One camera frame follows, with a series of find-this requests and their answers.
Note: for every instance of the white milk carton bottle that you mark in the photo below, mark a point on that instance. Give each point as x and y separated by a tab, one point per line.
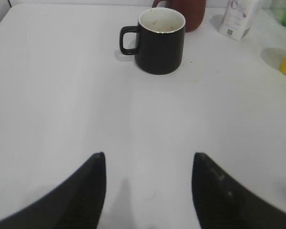
238	18

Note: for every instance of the dark red ceramic mug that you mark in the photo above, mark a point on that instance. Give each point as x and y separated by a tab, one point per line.
192	10

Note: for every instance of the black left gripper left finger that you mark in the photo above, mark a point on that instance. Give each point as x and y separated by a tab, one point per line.
75	204

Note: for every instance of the black ceramic mug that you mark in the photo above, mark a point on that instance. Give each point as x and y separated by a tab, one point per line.
159	40

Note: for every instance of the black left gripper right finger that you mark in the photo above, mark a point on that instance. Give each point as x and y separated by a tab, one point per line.
221	202

